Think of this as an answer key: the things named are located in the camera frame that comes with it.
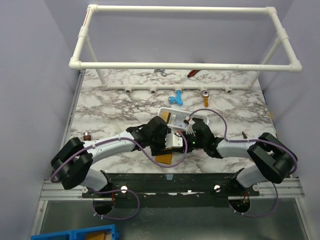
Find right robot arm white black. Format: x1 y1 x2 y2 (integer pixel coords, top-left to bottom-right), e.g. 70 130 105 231
183 117 298 196

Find blue pipe valve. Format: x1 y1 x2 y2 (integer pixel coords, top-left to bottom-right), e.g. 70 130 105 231
168 90 183 106

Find white plastic basket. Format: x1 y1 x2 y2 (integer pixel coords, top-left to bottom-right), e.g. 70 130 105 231
156 106 210 130

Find yellow handled pliers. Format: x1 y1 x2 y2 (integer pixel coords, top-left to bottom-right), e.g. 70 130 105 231
242 131 248 139

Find white PVC pipe frame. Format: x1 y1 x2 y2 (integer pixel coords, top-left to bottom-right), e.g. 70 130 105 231
69 4 303 94

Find aluminium rail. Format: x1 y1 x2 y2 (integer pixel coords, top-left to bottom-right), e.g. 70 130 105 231
39 178 86 201

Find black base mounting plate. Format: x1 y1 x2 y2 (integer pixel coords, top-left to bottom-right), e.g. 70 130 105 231
82 173 259 209

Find brown pipe valve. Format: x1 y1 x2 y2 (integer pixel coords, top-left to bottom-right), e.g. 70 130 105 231
83 131 92 141

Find gold pipe valve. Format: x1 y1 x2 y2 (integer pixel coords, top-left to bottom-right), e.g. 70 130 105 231
201 90 210 108

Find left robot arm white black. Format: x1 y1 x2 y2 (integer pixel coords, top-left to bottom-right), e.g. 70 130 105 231
50 116 172 198

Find tan leather card holder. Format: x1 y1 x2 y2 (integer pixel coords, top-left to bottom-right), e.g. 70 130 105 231
155 153 173 165

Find metal clamp fitting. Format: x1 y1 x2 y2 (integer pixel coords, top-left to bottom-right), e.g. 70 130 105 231
154 69 167 77

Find red handled tool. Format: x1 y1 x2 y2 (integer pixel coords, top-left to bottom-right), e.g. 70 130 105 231
187 70 200 78

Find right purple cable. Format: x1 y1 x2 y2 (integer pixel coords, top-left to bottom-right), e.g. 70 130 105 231
184 108 298 217

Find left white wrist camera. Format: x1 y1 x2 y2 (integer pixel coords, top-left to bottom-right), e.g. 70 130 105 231
165 133 184 149

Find blue plastic bin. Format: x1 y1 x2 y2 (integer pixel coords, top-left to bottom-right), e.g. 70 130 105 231
30 224 120 240

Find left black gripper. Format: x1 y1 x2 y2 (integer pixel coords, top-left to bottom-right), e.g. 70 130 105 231
148 129 172 156

